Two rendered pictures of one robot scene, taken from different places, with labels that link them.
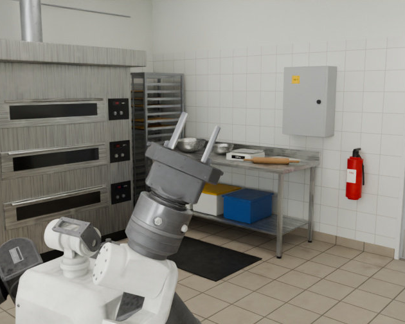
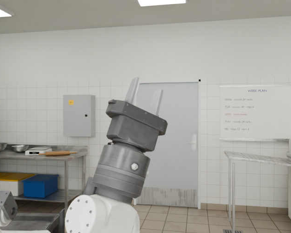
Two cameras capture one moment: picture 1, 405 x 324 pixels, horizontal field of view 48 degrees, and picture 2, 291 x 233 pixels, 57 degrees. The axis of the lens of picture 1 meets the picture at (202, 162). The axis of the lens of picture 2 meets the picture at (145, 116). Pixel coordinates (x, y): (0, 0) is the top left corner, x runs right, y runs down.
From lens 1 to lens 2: 39 cm
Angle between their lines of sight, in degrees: 32
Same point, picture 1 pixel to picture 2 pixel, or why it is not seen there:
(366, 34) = (110, 77)
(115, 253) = (97, 203)
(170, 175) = (135, 127)
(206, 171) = (161, 123)
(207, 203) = (10, 187)
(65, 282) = not seen: outside the picture
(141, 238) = (121, 184)
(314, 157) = (84, 149)
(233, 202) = (31, 184)
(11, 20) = not seen: outside the picture
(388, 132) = not seen: hidden behind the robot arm
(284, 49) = (62, 84)
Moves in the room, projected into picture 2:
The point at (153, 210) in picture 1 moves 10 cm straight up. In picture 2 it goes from (129, 157) to (129, 96)
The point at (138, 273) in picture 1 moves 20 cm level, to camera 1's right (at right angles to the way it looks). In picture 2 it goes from (117, 219) to (209, 199)
